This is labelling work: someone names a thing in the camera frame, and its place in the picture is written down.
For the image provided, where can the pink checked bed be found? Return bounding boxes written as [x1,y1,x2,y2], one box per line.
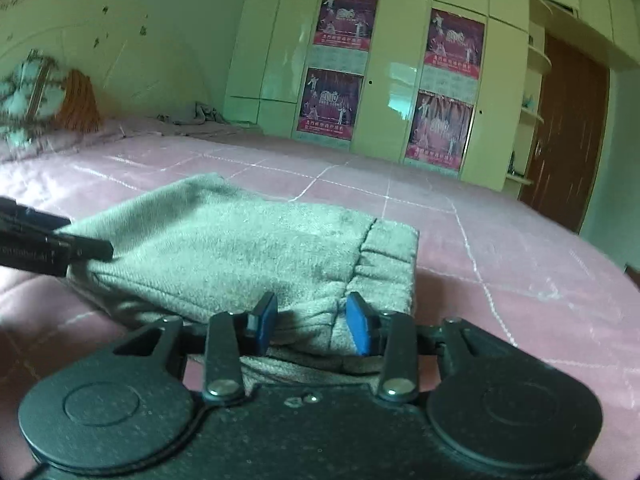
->
[0,116,640,480]

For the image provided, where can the orange patterned pillow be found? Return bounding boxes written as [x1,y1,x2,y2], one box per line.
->
[52,69,104,134]

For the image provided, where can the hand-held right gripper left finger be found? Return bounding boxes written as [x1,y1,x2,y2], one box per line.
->
[112,291,279,406]

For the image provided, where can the crumpled grey cloth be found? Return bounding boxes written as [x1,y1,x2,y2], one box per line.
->
[156,101,237,127]

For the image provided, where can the cream headboard with floral decals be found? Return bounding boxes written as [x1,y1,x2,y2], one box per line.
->
[0,0,227,128]

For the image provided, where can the grey knit pants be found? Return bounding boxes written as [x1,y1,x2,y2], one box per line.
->
[57,172,421,376]

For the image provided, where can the teal patterned pillow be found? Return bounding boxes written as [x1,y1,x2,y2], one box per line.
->
[0,49,69,147]

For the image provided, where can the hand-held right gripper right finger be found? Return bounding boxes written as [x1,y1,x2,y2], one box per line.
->
[346,291,519,405]

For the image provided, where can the cream corner shelf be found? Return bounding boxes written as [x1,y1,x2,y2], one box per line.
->
[504,7,553,197]

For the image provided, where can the brown wooden door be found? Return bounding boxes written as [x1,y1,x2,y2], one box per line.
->
[519,34,612,234]

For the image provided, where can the glossy cream wardrobe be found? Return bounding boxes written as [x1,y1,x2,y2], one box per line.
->
[222,0,640,193]

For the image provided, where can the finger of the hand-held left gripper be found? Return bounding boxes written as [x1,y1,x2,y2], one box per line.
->
[0,232,114,277]
[0,196,72,235]

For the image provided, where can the pink printed wardrobe poster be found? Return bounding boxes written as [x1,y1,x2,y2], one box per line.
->
[403,89,475,170]
[296,66,365,142]
[306,0,379,74]
[422,8,486,94]

